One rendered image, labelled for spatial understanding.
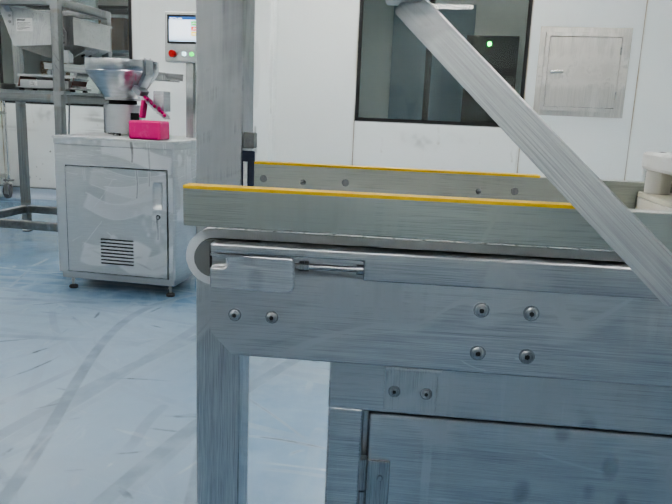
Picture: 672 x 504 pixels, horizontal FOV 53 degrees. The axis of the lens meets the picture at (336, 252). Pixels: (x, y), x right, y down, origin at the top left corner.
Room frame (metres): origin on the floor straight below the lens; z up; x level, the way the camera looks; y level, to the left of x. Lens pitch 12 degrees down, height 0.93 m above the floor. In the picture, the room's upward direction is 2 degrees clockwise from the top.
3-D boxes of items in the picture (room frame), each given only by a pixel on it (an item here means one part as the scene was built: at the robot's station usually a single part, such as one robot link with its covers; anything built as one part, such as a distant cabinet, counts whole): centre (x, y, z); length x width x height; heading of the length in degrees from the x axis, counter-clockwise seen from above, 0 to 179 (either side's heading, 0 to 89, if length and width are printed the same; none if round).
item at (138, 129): (3.27, 0.91, 0.80); 0.16 x 0.12 x 0.09; 80
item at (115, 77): (3.55, 1.06, 0.95); 0.49 x 0.36 x 0.37; 80
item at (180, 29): (3.59, 0.80, 1.07); 0.23 x 0.10 x 0.62; 80
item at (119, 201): (3.49, 1.03, 0.38); 0.63 x 0.57 x 0.76; 80
